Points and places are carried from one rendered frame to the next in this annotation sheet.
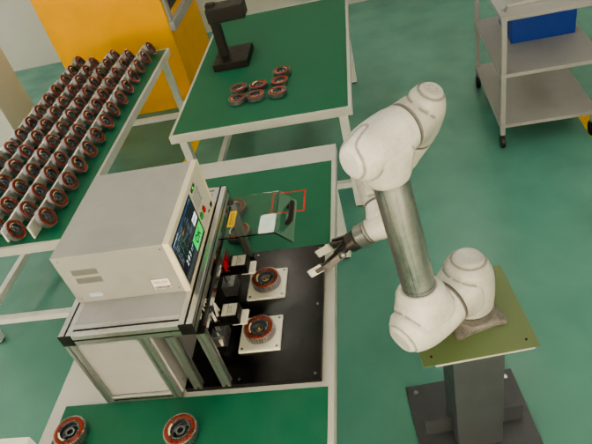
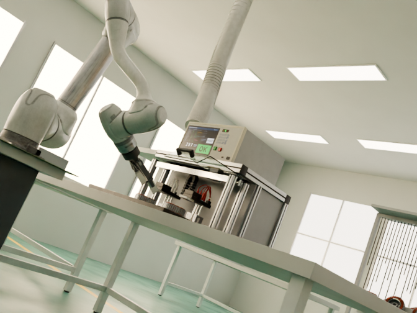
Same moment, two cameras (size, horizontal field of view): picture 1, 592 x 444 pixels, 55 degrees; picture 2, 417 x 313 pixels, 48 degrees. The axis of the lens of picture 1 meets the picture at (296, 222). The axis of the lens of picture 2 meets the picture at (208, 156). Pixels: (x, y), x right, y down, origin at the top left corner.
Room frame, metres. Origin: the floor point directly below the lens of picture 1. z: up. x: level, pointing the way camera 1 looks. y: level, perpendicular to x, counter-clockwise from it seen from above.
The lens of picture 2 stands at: (2.92, -1.65, 0.63)
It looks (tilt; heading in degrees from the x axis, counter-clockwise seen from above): 12 degrees up; 125
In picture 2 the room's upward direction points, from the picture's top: 23 degrees clockwise
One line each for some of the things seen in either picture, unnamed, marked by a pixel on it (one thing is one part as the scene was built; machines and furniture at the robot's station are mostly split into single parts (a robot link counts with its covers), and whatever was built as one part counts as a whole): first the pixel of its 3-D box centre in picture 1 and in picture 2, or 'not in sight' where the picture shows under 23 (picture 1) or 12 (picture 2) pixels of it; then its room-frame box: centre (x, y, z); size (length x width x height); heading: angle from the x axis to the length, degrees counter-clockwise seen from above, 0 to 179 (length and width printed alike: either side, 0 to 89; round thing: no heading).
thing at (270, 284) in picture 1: (266, 279); (174, 208); (1.59, 0.17, 0.80); 0.11 x 0.11 x 0.04
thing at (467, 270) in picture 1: (466, 281); (34, 114); (1.20, -0.47, 0.92); 0.18 x 0.16 x 0.22; 118
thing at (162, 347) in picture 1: (188, 289); (200, 200); (1.53, 0.45, 0.92); 0.66 x 0.01 x 0.30; 166
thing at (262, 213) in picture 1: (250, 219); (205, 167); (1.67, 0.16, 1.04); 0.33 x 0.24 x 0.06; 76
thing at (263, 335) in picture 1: (259, 329); (144, 200); (1.35, 0.23, 0.80); 0.11 x 0.11 x 0.04
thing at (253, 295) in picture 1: (267, 284); not in sight; (1.59, 0.17, 0.78); 0.15 x 0.15 x 0.01; 76
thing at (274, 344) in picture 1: (261, 333); not in sight; (1.35, 0.23, 0.78); 0.15 x 0.15 x 0.01; 76
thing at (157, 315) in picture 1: (153, 257); (220, 176); (1.54, 0.51, 1.09); 0.68 x 0.44 x 0.05; 166
